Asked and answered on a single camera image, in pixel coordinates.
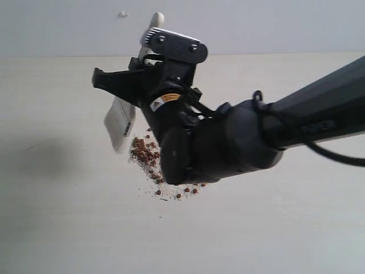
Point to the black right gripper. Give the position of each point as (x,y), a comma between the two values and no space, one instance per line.
(162,88)

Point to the white wooden paint brush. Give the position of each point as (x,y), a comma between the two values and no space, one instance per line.
(119,122)

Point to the pile of rice and beans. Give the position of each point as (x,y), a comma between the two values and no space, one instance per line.
(145,153)

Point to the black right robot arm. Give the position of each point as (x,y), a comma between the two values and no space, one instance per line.
(200,145)

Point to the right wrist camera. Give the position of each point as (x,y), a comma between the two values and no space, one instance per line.
(174,46)

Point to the small white wall clip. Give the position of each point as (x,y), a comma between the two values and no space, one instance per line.
(123,14)

